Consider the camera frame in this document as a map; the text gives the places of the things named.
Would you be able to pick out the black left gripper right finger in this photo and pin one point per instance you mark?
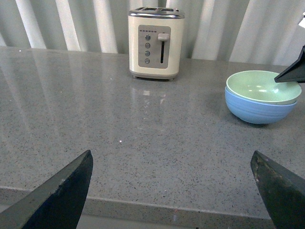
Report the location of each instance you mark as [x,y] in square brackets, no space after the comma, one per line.
[282,191]

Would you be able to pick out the white pleated curtain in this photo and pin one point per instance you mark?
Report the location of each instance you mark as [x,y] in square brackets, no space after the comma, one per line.
[251,31]

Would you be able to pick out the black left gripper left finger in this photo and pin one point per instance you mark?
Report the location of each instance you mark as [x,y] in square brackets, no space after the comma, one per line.
[57,203]

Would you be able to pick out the green plastic bowl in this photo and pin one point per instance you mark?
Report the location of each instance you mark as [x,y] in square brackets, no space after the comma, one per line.
[260,86]

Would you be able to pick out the cream two-slot toaster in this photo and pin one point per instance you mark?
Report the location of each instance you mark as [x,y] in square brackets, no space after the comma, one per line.
[155,42]

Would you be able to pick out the blue plastic bowl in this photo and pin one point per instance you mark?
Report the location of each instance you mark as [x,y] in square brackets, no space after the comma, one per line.
[256,112]

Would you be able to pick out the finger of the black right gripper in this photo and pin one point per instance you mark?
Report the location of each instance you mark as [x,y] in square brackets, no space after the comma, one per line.
[295,72]

